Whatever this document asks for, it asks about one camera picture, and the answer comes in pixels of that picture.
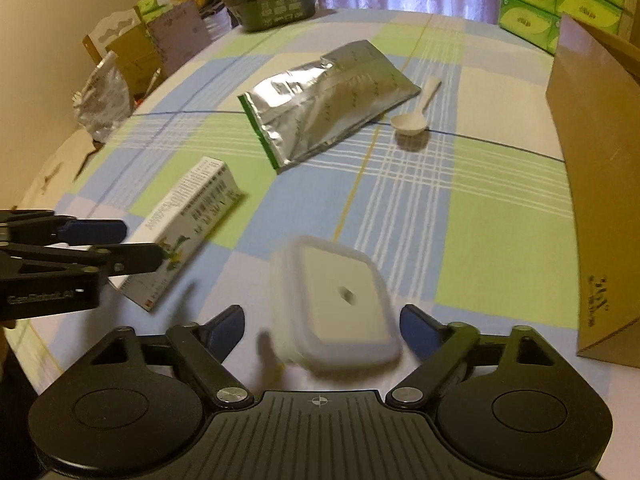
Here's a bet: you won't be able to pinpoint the long white green box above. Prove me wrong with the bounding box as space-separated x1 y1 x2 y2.
112 156 242 311

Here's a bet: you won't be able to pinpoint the white square plug device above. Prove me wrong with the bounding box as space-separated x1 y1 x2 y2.
269 235 401 372

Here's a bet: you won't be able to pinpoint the side clutter boxes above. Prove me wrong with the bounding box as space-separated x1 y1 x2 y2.
82 0 232 101

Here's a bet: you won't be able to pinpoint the crumpled clear plastic bag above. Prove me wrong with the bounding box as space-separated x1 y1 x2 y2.
72 51 134 144

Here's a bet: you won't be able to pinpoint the checked tablecloth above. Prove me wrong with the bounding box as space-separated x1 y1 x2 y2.
25 10 608 390

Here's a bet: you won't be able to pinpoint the purple grey cardboard sheet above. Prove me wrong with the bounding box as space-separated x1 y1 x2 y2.
148 0 212 76

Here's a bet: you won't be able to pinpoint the white plastic spoon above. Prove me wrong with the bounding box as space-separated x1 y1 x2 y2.
390 77 442 136

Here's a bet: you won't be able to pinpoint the silver foil pouch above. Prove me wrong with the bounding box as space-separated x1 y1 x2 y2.
239 40 420 172

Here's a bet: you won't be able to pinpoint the brown cardboard box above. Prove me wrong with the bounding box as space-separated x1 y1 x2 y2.
546 15 640 366

